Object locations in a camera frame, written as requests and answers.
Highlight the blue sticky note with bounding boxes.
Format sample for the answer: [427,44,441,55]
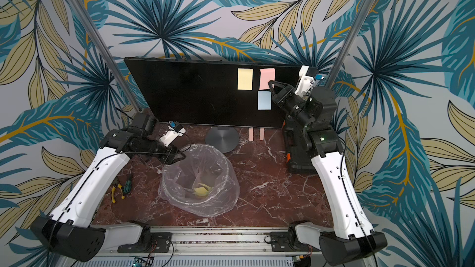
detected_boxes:
[257,90,272,111]

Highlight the pink sticky note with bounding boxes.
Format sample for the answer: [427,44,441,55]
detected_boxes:
[259,68,275,90]

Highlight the yellow sticky note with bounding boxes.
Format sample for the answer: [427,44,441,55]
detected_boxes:
[237,68,253,91]

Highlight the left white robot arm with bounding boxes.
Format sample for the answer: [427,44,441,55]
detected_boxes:
[30,113,186,262]

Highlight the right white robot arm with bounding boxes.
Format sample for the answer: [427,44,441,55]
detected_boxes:
[268,80,387,267]

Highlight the grey round monitor stand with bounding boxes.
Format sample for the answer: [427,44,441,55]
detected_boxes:
[205,127,239,153]

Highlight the black computer monitor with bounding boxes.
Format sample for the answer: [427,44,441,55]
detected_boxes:
[124,57,300,128]

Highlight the pink strip right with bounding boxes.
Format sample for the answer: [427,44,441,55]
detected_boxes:
[259,127,265,140]

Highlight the pink strip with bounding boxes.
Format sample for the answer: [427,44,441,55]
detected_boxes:
[259,127,265,140]
[249,127,254,142]

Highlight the pink strip left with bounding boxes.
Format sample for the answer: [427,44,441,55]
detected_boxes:
[249,127,254,142]

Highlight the bin with clear plastic bag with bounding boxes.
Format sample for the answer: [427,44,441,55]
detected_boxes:
[158,145,240,218]

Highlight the crumpled yellow notes in bin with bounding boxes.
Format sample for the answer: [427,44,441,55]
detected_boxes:
[194,183,213,198]

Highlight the black plastic tool case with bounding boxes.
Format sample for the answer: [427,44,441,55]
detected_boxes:
[282,117,317,176]

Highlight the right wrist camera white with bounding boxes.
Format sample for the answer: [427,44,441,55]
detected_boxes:
[294,66,325,98]

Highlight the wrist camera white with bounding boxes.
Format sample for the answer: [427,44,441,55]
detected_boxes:
[158,121,186,147]
[294,66,325,98]

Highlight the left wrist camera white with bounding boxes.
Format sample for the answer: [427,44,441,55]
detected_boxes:
[158,121,186,147]

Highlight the green handled screwdriver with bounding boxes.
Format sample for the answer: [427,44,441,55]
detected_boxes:
[122,174,133,195]

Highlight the yellow handled pliers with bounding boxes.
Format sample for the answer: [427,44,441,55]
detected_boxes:
[111,179,125,204]

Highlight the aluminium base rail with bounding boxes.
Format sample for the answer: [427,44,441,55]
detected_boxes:
[54,226,329,267]

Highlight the right aluminium frame post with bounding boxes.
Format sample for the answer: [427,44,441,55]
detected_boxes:
[325,0,375,90]

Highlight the aluminium frame post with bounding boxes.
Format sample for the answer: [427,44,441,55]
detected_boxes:
[325,0,375,90]
[66,0,142,112]

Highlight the left aluminium frame post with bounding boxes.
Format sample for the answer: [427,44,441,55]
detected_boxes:
[66,0,142,112]

